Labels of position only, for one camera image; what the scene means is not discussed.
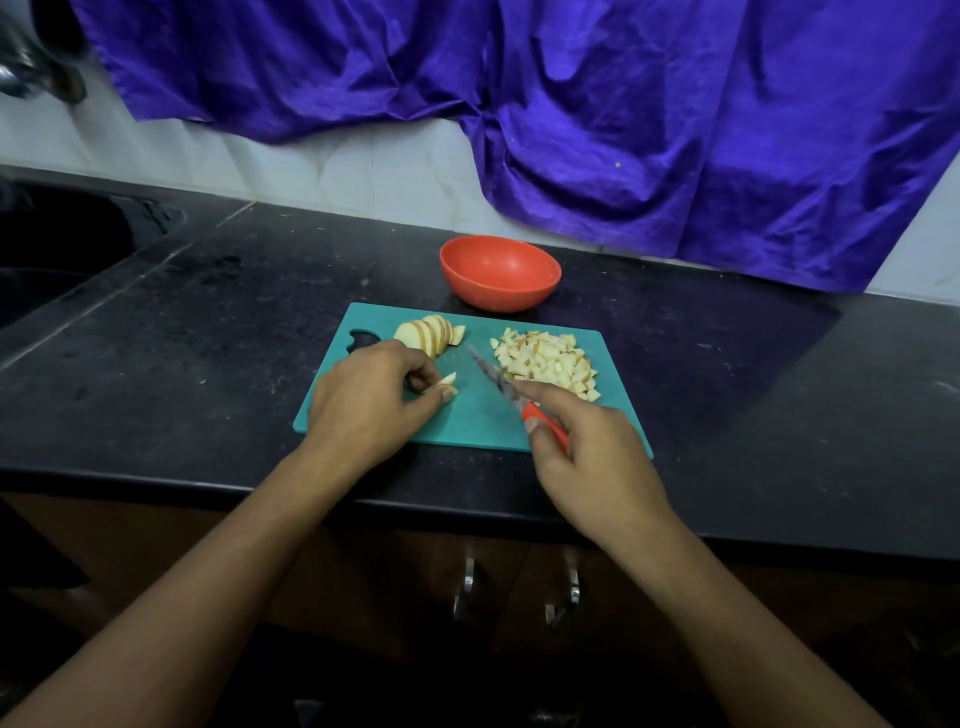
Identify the person's right hand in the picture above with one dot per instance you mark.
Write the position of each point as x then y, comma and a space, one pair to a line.
600, 468

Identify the person's left hand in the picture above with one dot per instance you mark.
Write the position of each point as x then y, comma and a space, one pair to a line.
368, 413

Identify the teal plastic cutting board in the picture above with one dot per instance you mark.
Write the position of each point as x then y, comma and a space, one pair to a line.
480, 428

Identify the pile of diced apple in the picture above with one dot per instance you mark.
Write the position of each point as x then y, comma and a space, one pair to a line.
548, 363

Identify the orange bowl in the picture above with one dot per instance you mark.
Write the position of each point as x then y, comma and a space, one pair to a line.
501, 273

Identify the person's left forearm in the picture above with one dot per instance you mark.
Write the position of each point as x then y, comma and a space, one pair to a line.
165, 615

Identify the person's right forearm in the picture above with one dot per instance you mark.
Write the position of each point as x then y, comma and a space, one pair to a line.
750, 645

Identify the dark kitchen sink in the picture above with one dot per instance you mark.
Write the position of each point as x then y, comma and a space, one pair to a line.
60, 255

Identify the purple cloth curtain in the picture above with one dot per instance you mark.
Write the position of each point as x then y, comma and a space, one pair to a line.
705, 120

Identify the metal faucet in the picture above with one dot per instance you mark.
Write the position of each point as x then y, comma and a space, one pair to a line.
45, 75

